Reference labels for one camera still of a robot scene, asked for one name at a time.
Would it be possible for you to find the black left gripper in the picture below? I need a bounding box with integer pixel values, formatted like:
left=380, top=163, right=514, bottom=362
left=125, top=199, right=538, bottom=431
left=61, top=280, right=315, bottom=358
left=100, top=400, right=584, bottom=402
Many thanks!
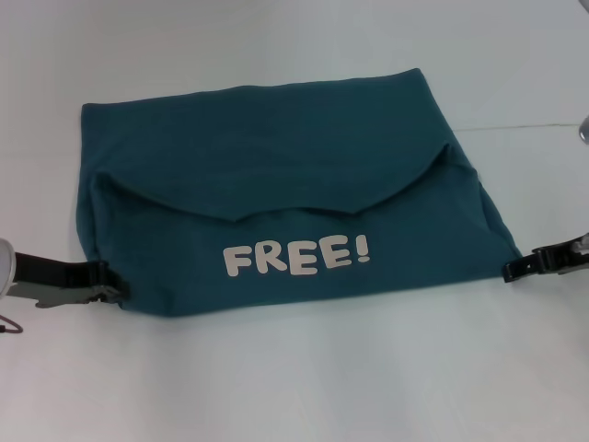
left=13, top=251, right=131, bottom=303

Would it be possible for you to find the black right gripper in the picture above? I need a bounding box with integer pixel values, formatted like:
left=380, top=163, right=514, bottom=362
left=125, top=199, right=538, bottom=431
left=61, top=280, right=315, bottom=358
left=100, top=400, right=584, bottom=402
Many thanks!
left=502, top=237, right=589, bottom=283

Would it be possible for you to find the teal blue shirt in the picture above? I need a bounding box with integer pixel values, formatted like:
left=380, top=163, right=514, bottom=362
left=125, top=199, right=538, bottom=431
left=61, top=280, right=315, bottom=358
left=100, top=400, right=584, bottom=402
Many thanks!
left=77, top=67, right=524, bottom=310

